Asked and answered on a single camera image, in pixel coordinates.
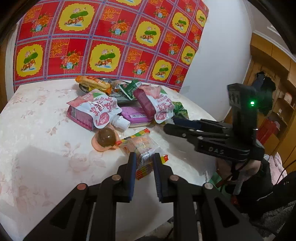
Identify green snack packet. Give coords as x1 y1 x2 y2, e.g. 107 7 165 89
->
119 79 142 100

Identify blue white patterned plate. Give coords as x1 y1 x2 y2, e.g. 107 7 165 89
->
78 78 139 104

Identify pink white spout pouch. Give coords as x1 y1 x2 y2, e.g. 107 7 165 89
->
67 89 130 131
133 85 175 124

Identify clear colourful candy packet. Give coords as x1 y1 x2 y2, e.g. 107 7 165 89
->
115 128 169 180

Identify wooden wardrobe right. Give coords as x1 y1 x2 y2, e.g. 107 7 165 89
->
243 33 295 171

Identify brown jelly cup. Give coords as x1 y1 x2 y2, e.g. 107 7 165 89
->
91 124 120 152

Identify orange rice cracker packet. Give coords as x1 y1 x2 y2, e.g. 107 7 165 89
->
75 75 111 95

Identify red yellow floral wall cloth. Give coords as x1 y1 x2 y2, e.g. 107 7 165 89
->
13 0 209 91

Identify dark green leafy packet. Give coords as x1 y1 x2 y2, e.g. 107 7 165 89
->
173 101 189 120

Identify dark clothes on hook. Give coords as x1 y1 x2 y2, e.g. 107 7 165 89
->
251 71 276 116

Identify purple flat snack packet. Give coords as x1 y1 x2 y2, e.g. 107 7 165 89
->
120 106 152 124

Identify person's right hand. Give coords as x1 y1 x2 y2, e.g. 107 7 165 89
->
216 158 261 187

